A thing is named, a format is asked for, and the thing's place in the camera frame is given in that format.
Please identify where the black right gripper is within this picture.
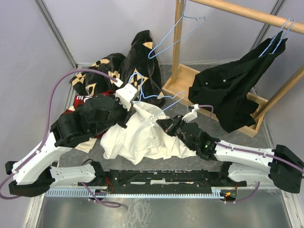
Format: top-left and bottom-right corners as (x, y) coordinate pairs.
(157, 113), (195, 150)

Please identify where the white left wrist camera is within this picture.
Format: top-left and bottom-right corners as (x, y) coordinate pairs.
(115, 83), (139, 111)

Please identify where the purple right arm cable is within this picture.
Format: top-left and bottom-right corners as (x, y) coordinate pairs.
(198, 104), (304, 203)

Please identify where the cream folded cloth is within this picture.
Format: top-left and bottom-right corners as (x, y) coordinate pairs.
(75, 138), (97, 153)

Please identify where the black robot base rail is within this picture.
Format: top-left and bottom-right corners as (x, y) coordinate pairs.
(78, 161), (247, 199)

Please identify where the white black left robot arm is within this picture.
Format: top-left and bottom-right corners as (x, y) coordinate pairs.
(5, 93), (135, 198)

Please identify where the red black plaid shirt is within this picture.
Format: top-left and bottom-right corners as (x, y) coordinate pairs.
(68, 90), (114, 138)

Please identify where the aluminium frame rail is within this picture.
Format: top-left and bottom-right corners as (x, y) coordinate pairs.
(33, 0), (78, 69)

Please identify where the wooden clothes rack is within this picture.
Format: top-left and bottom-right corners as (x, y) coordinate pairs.
(161, 0), (304, 138)

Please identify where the white dress shirt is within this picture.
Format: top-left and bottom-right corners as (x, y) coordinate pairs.
(100, 102), (196, 165)

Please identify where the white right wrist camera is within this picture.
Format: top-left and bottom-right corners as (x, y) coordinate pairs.
(182, 104), (200, 123)

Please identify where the black button shirt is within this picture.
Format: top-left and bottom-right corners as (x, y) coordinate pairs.
(188, 31), (287, 133)

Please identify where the light blue hanger with shirt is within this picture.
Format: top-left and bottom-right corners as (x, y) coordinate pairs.
(257, 19), (296, 59)

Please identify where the black beige patterned fleece blanket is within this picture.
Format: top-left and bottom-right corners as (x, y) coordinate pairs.
(69, 30), (166, 108)

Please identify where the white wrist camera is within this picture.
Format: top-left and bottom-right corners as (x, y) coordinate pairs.
(182, 104), (200, 123)
(115, 83), (139, 111)

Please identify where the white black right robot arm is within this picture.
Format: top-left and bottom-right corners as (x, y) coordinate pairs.
(156, 115), (304, 194)

